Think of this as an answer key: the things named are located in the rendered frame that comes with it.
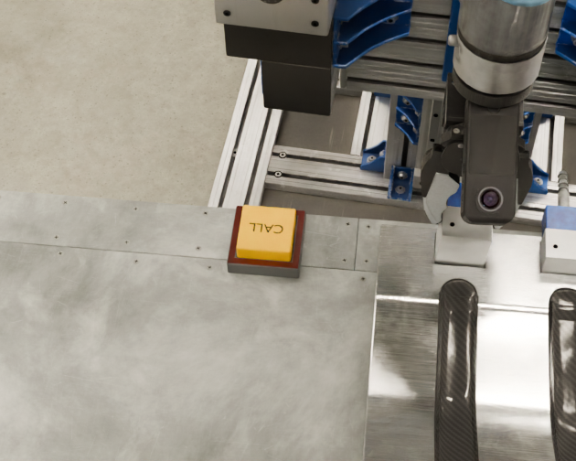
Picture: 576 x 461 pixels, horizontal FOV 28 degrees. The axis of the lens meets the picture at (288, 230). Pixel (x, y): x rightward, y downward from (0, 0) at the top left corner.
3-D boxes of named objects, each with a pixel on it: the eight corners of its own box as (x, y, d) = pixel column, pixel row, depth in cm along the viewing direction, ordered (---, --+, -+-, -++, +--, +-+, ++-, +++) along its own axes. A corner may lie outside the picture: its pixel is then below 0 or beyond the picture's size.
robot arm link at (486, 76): (549, 67, 94) (448, 59, 94) (538, 104, 97) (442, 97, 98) (546, 3, 98) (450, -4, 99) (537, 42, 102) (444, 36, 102)
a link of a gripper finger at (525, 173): (535, 192, 111) (528, 133, 104) (536, 205, 110) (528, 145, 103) (486, 196, 112) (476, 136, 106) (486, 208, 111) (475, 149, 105)
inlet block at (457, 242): (440, 159, 124) (447, 129, 120) (486, 165, 124) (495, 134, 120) (433, 262, 117) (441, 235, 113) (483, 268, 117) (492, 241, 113)
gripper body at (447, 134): (517, 120, 112) (538, 29, 102) (517, 188, 107) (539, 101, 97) (438, 113, 113) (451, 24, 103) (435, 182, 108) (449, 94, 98)
